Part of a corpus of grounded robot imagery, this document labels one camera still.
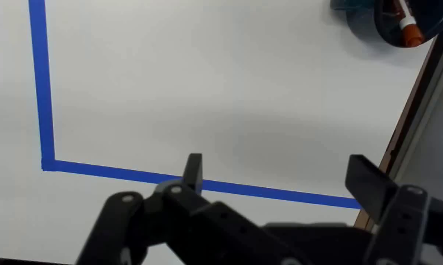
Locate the dark teal enamel mug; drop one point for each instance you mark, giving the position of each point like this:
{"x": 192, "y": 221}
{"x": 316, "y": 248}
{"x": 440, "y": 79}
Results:
{"x": 363, "y": 23}

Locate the white marker with orange cap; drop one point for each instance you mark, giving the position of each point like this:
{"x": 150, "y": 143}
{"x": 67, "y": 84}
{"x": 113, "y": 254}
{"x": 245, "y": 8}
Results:
{"x": 410, "y": 27}

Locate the blue tape line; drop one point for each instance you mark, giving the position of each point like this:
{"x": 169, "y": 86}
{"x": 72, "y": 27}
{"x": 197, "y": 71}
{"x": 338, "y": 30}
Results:
{"x": 47, "y": 98}

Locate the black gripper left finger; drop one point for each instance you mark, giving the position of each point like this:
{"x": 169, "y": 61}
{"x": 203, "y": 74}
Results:
{"x": 182, "y": 221}

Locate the aluminium rail frame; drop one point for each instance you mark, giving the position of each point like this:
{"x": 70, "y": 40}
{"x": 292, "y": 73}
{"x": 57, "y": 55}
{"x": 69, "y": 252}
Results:
{"x": 428, "y": 123}

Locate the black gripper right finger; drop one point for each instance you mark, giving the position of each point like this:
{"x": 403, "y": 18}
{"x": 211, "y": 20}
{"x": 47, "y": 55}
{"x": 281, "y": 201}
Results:
{"x": 403, "y": 221}

